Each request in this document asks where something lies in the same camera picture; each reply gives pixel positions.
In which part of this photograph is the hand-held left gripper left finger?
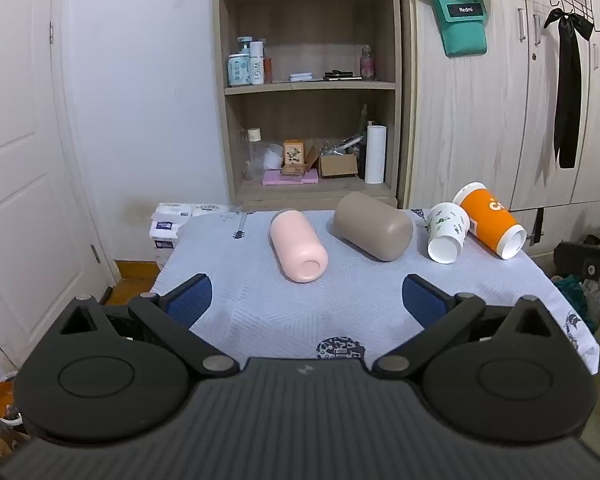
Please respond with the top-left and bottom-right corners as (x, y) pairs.
(55, 273), (239, 377)

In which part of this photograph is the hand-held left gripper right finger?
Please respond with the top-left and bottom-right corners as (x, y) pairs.
(372, 273), (557, 379)

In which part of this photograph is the pink cup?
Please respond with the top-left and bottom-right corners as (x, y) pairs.
(269, 208), (329, 284)

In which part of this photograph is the white cup with green print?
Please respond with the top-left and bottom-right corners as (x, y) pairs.
(426, 202), (471, 264)

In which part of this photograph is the taupe cup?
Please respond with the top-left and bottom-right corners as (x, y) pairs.
(333, 191), (414, 262)

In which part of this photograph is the orange paper cup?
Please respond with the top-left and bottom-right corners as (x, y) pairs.
(452, 182), (527, 261)

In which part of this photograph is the white tissue pack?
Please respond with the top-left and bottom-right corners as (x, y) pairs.
(155, 202), (230, 219)
(149, 218), (182, 239)
(152, 237), (180, 267)

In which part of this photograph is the grey printed tablecloth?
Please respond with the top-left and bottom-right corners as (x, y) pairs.
(152, 207), (600, 376)

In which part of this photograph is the teal cloth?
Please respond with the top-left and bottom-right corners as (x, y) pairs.
(555, 274), (599, 334)

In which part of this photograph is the white cylinder roll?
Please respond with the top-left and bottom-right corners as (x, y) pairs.
(364, 125), (387, 185)

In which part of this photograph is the clear bottle cream cap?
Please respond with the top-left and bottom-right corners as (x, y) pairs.
(245, 128), (265, 181)

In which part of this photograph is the flat pink box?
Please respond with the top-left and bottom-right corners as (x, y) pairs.
(261, 168), (320, 187)

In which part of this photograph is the small cardboard box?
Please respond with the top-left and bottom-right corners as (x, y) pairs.
(318, 152), (359, 179)

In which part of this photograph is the crumpled white paper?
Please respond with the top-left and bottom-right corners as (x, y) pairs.
(262, 143), (285, 170)

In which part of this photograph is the floral wooden box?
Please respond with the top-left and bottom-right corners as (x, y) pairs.
(282, 140), (306, 167)

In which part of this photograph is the light wooden wardrobe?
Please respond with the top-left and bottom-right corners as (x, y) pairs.
(397, 0), (600, 257)

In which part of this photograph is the dark green bottle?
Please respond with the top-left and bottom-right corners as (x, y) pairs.
(357, 104), (370, 171)

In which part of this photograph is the orange packet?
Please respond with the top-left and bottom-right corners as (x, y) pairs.
(0, 381), (17, 419)

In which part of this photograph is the white door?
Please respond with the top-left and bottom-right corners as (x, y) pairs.
(0, 0), (119, 376)

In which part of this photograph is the teal label jar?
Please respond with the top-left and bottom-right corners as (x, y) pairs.
(227, 53), (251, 87)

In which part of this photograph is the wooden shelf unit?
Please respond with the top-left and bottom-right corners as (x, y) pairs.
(211, 0), (406, 212)

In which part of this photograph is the tall white bottle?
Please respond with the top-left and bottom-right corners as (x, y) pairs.
(249, 41), (266, 86)

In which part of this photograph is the pink glass bottle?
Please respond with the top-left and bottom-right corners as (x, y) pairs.
(359, 46), (376, 81)

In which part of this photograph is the black ribbon bow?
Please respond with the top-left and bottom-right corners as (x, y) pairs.
(543, 7), (595, 170)

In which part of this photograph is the teal pouch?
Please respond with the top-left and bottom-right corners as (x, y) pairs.
(432, 0), (489, 58)

